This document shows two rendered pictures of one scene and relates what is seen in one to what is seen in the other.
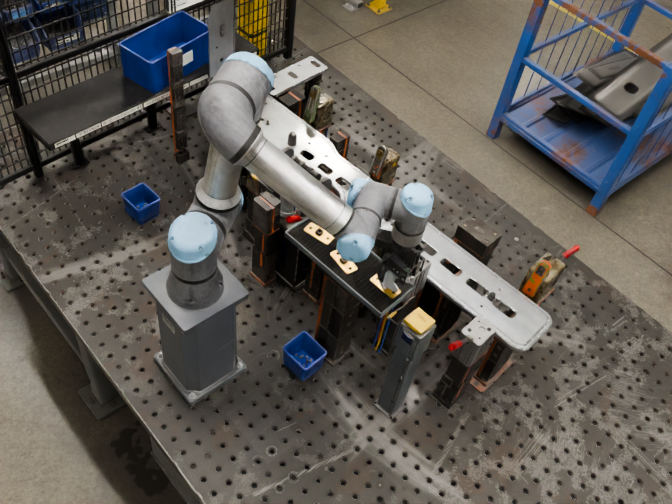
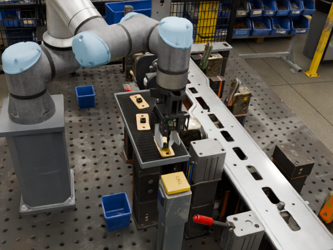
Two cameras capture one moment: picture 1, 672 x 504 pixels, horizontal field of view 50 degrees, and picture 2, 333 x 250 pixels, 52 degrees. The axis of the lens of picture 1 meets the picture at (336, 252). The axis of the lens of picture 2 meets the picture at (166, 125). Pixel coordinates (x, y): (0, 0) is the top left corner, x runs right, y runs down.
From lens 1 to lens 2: 1.16 m
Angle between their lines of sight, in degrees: 27
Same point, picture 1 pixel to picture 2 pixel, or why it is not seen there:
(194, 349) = (17, 161)
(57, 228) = not seen: hidden behind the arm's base
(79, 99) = not seen: hidden behind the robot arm
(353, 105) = (253, 88)
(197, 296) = (18, 110)
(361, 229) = (96, 31)
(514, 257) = not seen: outside the picture
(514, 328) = (292, 241)
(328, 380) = (127, 238)
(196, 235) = (19, 52)
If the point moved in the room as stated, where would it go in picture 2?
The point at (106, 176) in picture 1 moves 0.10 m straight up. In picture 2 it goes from (82, 84) to (80, 69)
